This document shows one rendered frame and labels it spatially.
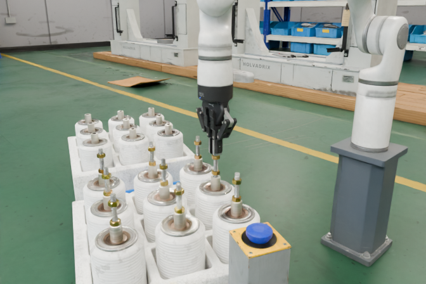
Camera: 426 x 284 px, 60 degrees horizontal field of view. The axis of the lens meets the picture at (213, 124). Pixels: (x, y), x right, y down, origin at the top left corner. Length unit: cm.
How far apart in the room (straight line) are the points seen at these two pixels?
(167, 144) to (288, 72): 190
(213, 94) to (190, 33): 322
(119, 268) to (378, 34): 74
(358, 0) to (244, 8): 259
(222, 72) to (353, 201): 52
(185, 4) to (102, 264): 343
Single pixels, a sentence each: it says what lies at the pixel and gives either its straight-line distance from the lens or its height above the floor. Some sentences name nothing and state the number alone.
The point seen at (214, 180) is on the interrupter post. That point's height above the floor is 27.
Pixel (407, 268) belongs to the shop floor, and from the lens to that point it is 115.
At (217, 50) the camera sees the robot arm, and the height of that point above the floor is 57.
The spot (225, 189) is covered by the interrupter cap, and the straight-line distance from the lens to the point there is 85.
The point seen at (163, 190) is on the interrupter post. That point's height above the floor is 27.
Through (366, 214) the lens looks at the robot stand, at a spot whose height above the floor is 14.
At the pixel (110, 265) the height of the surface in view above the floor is 23.
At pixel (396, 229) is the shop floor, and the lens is 130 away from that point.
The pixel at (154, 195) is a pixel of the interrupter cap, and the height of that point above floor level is 25.
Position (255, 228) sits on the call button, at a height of 33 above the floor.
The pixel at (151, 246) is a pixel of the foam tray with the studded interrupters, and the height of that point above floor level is 18.
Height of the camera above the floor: 64
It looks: 17 degrees down
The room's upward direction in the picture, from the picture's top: straight up
